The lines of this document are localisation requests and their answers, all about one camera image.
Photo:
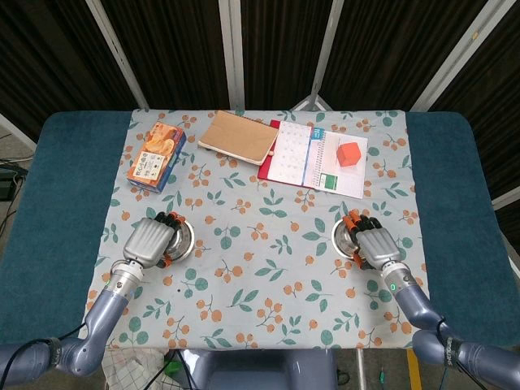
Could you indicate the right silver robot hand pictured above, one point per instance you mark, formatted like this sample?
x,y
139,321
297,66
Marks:
x,y
378,243

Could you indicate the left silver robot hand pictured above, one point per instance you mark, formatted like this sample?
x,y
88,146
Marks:
x,y
148,241

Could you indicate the stainless steel bowl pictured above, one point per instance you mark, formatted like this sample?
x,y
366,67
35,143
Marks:
x,y
183,241
343,241

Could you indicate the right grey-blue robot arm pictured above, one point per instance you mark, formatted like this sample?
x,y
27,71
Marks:
x,y
414,300

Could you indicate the orange snack box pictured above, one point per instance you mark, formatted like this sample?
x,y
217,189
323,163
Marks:
x,y
156,156

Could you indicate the orange cube block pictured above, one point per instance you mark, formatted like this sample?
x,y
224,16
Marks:
x,y
349,155

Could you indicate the teal blue table cover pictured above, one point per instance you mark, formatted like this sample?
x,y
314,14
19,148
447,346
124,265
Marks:
x,y
53,195

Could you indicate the floral fruit-print tablecloth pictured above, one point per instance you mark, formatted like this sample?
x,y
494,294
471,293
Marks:
x,y
268,276

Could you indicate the open red spiral planner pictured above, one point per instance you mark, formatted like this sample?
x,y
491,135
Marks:
x,y
292,156

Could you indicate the metal table leg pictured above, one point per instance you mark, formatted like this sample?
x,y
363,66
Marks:
x,y
360,369

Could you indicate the small green plastic part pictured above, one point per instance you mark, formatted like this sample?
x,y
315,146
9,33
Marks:
x,y
173,367

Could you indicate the white checkered cloth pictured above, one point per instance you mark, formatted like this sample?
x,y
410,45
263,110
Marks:
x,y
122,367

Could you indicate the brown kraft notebook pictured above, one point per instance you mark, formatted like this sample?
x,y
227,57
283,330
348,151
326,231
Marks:
x,y
239,136

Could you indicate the grey-blue robot torso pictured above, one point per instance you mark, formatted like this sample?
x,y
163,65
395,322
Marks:
x,y
260,369

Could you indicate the white partition frame post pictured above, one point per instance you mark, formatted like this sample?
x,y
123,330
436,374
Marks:
x,y
118,53
505,198
459,53
16,132
325,53
232,53

